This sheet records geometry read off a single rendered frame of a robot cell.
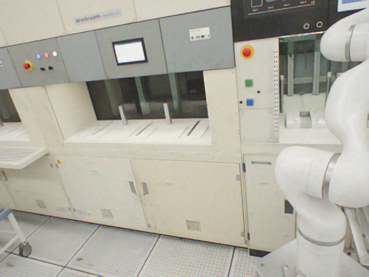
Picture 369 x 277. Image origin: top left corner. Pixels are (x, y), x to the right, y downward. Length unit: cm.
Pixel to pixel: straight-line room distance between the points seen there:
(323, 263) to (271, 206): 89
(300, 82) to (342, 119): 155
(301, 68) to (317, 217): 163
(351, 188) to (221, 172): 103
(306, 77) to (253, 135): 94
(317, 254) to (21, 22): 194
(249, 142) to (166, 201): 76
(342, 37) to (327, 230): 52
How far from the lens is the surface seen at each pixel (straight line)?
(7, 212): 242
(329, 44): 89
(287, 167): 72
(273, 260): 101
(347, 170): 69
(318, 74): 223
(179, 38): 141
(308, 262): 88
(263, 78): 137
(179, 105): 201
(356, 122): 75
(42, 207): 284
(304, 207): 77
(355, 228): 117
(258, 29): 133
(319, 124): 165
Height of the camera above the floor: 152
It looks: 24 degrees down
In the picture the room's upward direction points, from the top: 10 degrees counter-clockwise
